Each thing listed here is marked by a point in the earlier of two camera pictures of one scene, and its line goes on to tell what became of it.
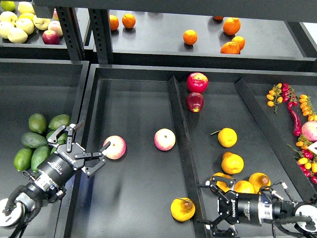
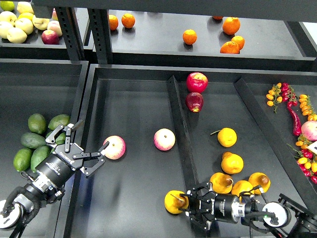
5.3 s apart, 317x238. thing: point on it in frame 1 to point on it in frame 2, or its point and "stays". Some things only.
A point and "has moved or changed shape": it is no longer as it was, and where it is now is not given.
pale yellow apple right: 42,24 stays
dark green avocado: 62,139 stays
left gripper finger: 52,139 stays
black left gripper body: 60,167 stays
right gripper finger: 212,226 to 195,215
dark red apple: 195,101 stays
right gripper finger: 212,184 to 195,193
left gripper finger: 89,170 stays
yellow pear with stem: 182,208 has moved or changed shape
